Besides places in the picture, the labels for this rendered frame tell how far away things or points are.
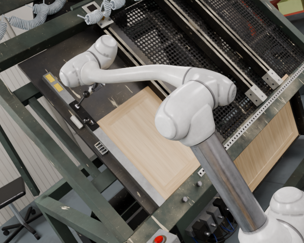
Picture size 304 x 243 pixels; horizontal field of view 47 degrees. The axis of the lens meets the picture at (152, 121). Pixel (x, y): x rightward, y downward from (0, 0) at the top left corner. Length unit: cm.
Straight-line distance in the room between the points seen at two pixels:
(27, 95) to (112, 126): 50
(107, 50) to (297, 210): 98
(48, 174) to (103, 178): 317
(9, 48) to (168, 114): 118
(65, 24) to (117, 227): 118
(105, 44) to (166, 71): 32
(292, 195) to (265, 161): 148
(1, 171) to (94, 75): 350
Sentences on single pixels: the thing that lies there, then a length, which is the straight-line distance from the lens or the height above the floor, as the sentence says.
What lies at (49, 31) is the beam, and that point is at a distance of 212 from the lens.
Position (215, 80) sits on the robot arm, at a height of 155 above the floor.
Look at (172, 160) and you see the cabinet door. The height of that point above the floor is 100.
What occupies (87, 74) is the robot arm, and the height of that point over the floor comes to 170.
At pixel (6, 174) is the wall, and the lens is 482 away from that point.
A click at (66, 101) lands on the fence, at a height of 153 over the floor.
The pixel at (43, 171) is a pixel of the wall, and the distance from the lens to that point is 498.
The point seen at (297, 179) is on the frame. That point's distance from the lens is 290.
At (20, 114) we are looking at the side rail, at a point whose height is 160.
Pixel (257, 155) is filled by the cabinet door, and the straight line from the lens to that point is 278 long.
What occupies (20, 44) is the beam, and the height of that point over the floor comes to 190.
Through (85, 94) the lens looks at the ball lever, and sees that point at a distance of 184.
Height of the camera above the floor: 194
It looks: 21 degrees down
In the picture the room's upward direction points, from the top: 25 degrees counter-clockwise
